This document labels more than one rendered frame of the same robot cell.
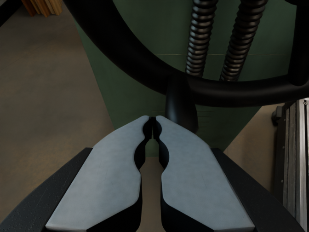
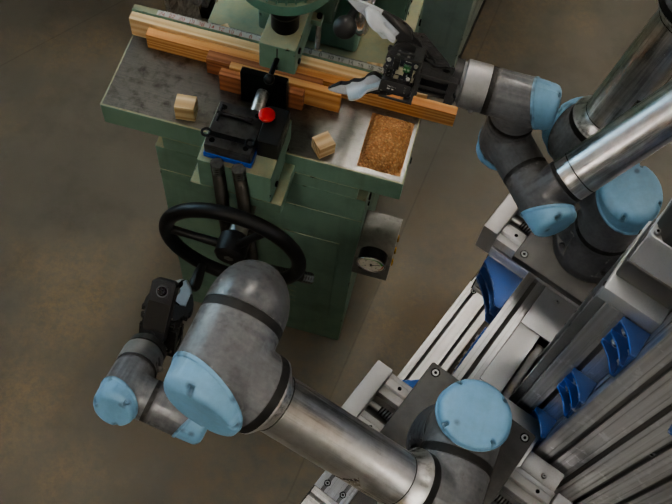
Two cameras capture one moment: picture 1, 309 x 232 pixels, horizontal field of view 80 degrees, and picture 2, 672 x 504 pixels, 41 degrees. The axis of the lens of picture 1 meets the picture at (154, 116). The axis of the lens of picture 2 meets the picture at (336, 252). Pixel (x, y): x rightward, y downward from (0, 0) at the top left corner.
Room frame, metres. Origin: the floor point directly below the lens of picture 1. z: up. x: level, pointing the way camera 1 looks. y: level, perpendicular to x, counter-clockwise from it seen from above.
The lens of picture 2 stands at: (-0.57, -0.37, 2.36)
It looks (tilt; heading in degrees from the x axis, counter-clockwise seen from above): 64 degrees down; 7
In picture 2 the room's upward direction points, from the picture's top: 9 degrees clockwise
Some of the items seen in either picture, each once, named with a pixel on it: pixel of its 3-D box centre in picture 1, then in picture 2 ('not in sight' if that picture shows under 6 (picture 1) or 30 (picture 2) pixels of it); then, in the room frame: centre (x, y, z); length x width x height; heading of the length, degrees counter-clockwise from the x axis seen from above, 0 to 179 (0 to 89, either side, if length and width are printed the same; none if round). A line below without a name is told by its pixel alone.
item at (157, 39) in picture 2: not in sight; (300, 76); (0.47, -0.11, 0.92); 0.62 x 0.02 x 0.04; 90
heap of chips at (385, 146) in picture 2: not in sight; (386, 140); (0.38, -0.31, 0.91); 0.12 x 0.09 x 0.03; 0
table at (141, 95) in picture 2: not in sight; (259, 128); (0.36, -0.06, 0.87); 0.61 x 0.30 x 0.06; 90
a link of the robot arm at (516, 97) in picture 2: not in sight; (520, 100); (0.31, -0.50, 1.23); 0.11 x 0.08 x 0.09; 90
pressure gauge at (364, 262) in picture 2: not in sight; (372, 259); (0.26, -0.34, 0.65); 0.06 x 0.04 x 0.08; 90
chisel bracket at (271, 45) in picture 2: not in sight; (288, 33); (0.49, -0.08, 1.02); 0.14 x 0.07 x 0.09; 0
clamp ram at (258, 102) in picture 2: not in sight; (259, 101); (0.37, -0.06, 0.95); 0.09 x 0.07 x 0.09; 90
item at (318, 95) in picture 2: not in sight; (285, 87); (0.43, -0.10, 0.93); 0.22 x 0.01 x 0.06; 90
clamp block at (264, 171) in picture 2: not in sight; (245, 151); (0.27, -0.06, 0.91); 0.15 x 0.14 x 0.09; 90
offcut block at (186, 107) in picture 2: not in sight; (186, 107); (0.33, 0.07, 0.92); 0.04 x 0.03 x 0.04; 97
